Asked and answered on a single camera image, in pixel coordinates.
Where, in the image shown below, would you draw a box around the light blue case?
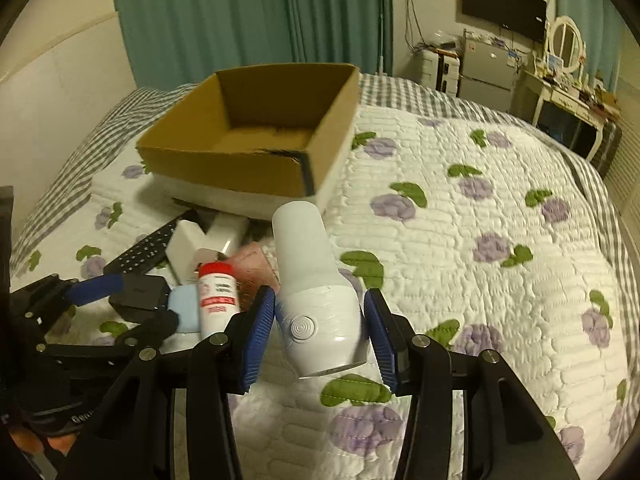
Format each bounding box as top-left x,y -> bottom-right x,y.
168,284 -> 200,334

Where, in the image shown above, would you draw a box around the black remote control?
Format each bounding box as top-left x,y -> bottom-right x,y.
103,209 -> 198,275

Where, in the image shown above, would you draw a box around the red capped white bottle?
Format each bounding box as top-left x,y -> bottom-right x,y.
198,261 -> 241,338

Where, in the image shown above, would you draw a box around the white 66W charger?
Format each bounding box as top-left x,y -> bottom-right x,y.
166,220 -> 208,285

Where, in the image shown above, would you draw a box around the red patterned wallet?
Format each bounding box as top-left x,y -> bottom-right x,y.
226,243 -> 280,311

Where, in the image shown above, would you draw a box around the white handheld device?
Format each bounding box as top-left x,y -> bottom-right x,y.
272,200 -> 369,378

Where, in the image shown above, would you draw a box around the white plug adapter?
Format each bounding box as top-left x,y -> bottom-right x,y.
205,212 -> 250,259

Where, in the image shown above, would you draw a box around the black small box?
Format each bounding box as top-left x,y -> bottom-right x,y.
108,274 -> 170,324

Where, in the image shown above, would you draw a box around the floral white quilt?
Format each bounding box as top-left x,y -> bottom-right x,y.
8,104 -> 633,480

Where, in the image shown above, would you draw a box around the grey checked bedsheet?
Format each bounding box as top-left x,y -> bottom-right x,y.
11,74 -> 632,278

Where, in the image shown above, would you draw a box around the brown cardboard box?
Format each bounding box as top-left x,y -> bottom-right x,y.
137,63 -> 360,220

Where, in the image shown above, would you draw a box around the teal curtain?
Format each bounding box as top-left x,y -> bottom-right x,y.
556,0 -> 623,90
114,0 -> 393,90

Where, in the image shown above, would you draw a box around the white drawer cabinet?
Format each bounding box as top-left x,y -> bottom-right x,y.
418,49 -> 461,96

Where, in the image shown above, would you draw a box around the white dressing table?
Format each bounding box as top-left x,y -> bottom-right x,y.
510,70 -> 623,172

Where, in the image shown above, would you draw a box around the silver mini fridge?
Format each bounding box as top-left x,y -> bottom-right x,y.
458,39 -> 522,112

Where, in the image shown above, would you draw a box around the white oval mirror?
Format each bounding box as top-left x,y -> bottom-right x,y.
546,15 -> 587,74

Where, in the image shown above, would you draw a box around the teal right curtain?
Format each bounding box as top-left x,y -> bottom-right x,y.
556,0 -> 623,90

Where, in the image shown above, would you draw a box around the black wall television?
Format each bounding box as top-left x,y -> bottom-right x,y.
461,0 -> 547,44

